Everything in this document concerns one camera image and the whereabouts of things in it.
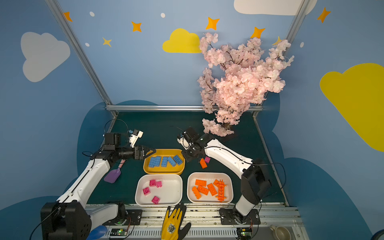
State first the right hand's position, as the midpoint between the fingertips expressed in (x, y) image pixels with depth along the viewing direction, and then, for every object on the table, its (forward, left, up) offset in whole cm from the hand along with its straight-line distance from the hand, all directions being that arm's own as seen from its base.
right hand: (187, 153), depth 83 cm
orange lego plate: (-11, -8, -14) cm, 19 cm away
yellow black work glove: (-34, +5, -11) cm, 37 cm away
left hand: (-2, +19, +6) cm, 20 cm away
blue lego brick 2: (0, +19, -12) cm, 23 cm away
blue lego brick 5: (+2, +7, -12) cm, 14 cm away
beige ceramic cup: (-33, -47, -13) cm, 59 cm away
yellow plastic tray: (-4, +6, -14) cm, 16 cm away
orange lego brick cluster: (-18, -6, -11) cm, 21 cm away
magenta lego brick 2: (-14, +16, -12) cm, 24 cm away
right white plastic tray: (-8, -14, -12) cm, 20 cm away
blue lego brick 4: (+1, +11, -12) cm, 16 cm away
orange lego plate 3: (-11, -17, -13) cm, 24 cm away
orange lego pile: (-13, -20, -12) cm, 27 cm away
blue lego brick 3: (0, +15, -12) cm, 19 cm away
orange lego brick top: (-16, -10, -13) cm, 22 cm away
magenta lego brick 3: (-22, +16, -12) cm, 30 cm away
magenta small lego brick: (-18, +22, -12) cm, 31 cm away
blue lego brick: (-1, +23, -12) cm, 26 cm away
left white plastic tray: (-17, +15, -13) cm, 26 cm away
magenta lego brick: (-13, +19, -12) cm, 26 cm away
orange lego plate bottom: (+1, -9, -13) cm, 16 cm away
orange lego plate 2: (-15, -15, -13) cm, 25 cm away
